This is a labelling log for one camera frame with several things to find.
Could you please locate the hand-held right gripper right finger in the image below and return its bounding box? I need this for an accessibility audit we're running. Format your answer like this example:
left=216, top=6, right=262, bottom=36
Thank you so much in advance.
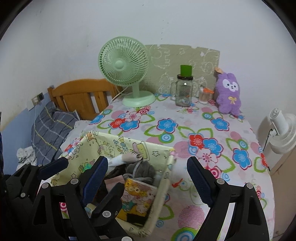
left=186, top=156, right=270, bottom=241

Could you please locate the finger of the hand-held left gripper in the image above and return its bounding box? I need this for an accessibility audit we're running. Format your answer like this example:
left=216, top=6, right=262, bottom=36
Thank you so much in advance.
left=91, top=182, right=130, bottom=241
left=38, top=158, right=69, bottom=180

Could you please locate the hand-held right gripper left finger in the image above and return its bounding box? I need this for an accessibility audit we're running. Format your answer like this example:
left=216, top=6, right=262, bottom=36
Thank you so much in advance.
left=31, top=156, right=109, bottom=241

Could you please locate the pink cloth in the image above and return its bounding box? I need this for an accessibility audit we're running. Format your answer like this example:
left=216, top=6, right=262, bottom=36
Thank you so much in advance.
left=105, top=175, right=125, bottom=193

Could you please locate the dark cloth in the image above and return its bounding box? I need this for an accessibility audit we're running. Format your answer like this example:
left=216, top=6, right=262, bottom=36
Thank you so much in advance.
left=92, top=164, right=127, bottom=207

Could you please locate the yellow cartoon printed packet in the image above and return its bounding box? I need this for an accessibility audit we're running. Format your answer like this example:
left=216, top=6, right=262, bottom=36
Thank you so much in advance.
left=116, top=177, right=159, bottom=220

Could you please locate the white beige cloth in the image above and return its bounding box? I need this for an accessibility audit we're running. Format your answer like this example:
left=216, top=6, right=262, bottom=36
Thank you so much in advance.
left=107, top=152, right=142, bottom=167

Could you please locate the yellow cartoon fabric box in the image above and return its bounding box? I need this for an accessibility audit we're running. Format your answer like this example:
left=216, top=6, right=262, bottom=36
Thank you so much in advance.
left=50, top=130, right=176, bottom=238

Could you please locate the grey knit sock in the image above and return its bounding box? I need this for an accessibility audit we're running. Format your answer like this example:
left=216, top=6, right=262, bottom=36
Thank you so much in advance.
left=125, top=160, right=158, bottom=180

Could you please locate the crumpled white cloth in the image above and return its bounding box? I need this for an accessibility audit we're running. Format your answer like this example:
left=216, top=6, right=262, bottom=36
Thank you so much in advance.
left=16, top=146, right=37, bottom=166

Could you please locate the grey plaid pillow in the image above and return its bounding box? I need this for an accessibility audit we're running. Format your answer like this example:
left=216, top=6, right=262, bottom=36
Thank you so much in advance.
left=31, top=101, right=79, bottom=165

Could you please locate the white bedding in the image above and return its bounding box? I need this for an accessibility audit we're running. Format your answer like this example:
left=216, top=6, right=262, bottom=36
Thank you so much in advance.
left=74, top=119, right=93, bottom=135

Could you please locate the floral tablecloth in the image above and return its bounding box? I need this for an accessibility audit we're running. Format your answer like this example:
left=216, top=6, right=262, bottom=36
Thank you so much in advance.
left=50, top=93, right=275, bottom=241

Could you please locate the wooden headboard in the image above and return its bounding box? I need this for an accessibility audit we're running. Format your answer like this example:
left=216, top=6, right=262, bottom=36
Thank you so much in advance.
left=47, top=78, right=118, bottom=121

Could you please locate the purple plush bunny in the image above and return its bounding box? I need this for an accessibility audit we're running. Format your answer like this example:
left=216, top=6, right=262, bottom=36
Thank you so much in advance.
left=214, top=67, right=242, bottom=115

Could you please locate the glass jar mug green lid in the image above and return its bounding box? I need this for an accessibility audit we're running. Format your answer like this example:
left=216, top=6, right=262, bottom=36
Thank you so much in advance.
left=170, top=65, right=199, bottom=107

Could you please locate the white floor fan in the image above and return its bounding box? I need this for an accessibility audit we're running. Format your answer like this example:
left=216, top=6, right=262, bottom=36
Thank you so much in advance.
left=258, top=108, right=296, bottom=154

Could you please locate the green desk fan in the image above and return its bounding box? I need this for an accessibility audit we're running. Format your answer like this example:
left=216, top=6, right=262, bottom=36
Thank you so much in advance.
left=98, top=38, right=156, bottom=107

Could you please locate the green patterned board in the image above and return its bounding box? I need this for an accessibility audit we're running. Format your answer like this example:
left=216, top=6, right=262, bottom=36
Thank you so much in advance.
left=144, top=44, right=220, bottom=98

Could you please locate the white charging cable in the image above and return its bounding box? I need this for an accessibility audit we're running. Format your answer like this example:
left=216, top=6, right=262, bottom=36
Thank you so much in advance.
left=32, top=103, right=39, bottom=149

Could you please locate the black floor fan cable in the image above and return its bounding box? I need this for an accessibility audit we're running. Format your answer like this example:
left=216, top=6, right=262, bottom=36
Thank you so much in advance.
left=264, top=128, right=274, bottom=149

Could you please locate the white desk fan cable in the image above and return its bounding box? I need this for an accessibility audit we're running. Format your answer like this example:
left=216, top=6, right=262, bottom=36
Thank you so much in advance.
left=105, top=87, right=127, bottom=109

